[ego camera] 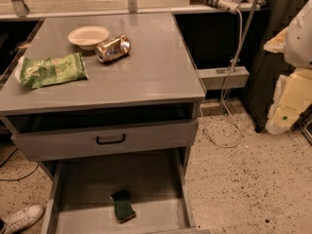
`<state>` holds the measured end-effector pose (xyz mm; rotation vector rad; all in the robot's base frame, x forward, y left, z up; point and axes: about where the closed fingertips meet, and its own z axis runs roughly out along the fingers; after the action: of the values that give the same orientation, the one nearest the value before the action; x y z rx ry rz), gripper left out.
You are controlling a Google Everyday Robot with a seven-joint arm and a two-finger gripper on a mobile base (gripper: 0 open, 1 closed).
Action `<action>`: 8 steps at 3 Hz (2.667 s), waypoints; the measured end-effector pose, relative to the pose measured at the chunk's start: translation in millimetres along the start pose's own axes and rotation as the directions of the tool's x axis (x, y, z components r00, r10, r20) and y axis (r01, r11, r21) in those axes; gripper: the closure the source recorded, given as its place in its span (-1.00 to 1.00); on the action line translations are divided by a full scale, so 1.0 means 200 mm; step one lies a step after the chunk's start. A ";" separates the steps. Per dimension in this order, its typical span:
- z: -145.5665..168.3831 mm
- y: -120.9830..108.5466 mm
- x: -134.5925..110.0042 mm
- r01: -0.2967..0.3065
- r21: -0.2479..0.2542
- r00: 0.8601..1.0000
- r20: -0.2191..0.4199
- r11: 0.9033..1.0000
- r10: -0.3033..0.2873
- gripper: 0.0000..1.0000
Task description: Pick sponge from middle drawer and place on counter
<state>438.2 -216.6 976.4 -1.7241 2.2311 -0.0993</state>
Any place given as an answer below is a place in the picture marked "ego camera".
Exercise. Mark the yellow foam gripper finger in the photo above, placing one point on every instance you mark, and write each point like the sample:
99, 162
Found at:
292, 96
276, 44

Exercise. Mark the green yellow sponge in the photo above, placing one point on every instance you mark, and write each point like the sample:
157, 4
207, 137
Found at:
122, 206

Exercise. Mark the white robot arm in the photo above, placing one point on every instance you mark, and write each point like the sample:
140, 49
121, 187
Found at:
298, 46

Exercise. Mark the grey top drawer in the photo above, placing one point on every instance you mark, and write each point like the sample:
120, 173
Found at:
76, 143

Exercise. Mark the grey drawer cabinet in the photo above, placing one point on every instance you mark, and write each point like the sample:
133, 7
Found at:
155, 82

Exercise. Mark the grey open middle drawer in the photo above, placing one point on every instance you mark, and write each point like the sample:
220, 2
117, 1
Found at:
80, 200

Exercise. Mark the white power strip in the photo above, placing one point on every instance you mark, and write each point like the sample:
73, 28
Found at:
214, 0

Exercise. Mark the crushed gold soda can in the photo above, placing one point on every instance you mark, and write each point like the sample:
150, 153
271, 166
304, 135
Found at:
113, 49

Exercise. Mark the white paper bowl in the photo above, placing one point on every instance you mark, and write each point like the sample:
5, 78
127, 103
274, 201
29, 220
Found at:
88, 37

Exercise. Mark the green chip bag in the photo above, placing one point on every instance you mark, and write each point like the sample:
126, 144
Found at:
39, 73

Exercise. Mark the white sneaker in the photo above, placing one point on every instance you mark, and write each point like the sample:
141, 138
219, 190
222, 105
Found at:
20, 220

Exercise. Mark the grey metal bracket box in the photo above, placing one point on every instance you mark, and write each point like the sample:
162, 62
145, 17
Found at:
218, 78

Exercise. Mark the black drawer handle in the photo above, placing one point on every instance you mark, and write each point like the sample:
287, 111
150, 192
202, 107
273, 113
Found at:
106, 140

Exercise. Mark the metal rail frame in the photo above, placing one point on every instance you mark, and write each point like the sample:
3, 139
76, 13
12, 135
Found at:
97, 7

